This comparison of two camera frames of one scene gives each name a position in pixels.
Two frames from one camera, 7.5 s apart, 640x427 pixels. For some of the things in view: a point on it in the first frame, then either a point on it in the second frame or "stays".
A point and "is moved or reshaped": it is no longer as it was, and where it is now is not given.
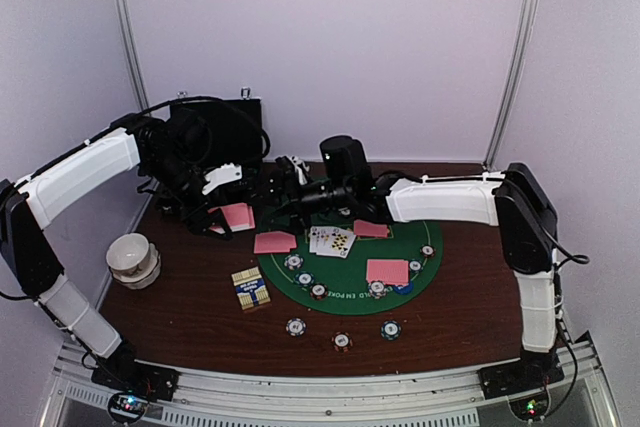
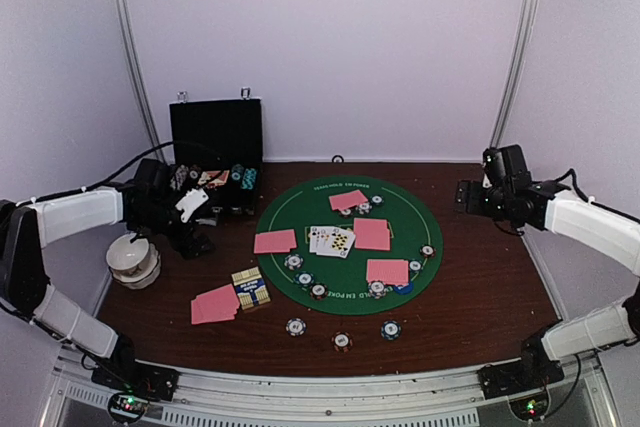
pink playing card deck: [239, 217] → [217, 305]
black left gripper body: [193, 220] → [177, 241]
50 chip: [304, 278] stays
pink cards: [274, 242] stays
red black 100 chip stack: [341, 342] stays
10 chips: [377, 289] stays
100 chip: [427, 250] stays
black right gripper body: [310, 202] → [495, 206]
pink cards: [365, 228] is moved or reshaped
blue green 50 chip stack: [390, 329] stays
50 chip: [415, 265] stays
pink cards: [389, 271] stays
